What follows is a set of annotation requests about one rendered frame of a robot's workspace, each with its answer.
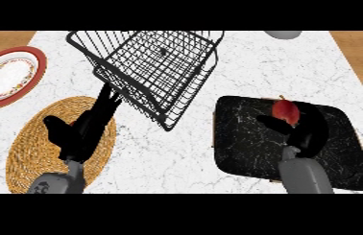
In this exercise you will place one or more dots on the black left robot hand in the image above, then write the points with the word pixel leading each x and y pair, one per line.
pixel 84 130

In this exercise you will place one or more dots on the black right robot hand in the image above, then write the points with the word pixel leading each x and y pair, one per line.
pixel 311 133

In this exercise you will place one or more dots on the red pear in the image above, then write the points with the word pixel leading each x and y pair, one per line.
pixel 285 112

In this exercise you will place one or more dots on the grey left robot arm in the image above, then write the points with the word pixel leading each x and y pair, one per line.
pixel 59 179

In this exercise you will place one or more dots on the black marble tray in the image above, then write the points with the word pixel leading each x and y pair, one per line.
pixel 245 143

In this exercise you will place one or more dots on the round woven wicker placemat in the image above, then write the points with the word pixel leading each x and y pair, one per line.
pixel 32 155

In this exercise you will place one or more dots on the red-rimmed white plate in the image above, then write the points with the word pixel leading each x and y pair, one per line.
pixel 16 74

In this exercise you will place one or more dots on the grey rounded object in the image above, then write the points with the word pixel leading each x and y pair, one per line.
pixel 282 34

